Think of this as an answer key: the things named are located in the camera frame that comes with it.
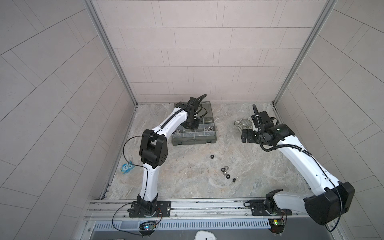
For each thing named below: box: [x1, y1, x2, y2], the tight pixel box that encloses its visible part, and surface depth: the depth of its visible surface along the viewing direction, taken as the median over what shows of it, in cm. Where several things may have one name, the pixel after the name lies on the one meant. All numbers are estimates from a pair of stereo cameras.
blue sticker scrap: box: [120, 160, 136, 175], surface depth 84 cm
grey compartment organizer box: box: [171, 101, 217, 146], surface depth 98 cm
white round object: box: [194, 230, 217, 240], surface depth 64 cm
